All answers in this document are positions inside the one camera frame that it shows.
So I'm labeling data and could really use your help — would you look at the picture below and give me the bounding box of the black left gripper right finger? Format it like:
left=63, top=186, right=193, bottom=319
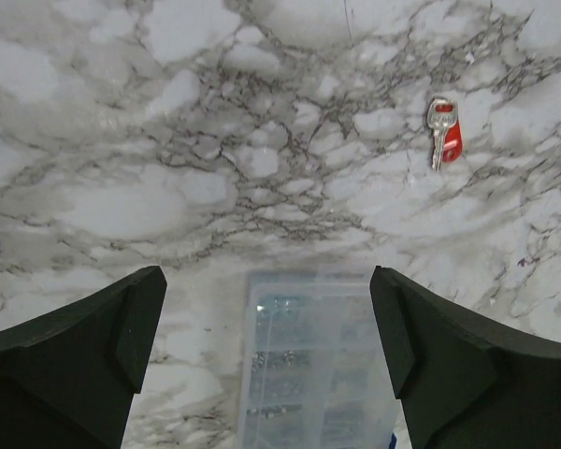
left=369, top=267, right=561, bottom=448

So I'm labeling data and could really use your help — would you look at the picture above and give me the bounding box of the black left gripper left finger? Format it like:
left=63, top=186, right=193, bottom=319
left=0, top=266, right=166, bottom=448

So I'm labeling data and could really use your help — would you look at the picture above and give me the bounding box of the red key tag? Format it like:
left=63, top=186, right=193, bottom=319
left=442, top=113, right=463, bottom=164

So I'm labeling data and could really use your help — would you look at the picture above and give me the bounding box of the silver key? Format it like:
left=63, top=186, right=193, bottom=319
left=426, top=97, right=458, bottom=171

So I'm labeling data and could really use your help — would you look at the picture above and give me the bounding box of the clear plastic screw organizer box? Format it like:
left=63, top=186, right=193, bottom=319
left=237, top=265, right=397, bottom=448

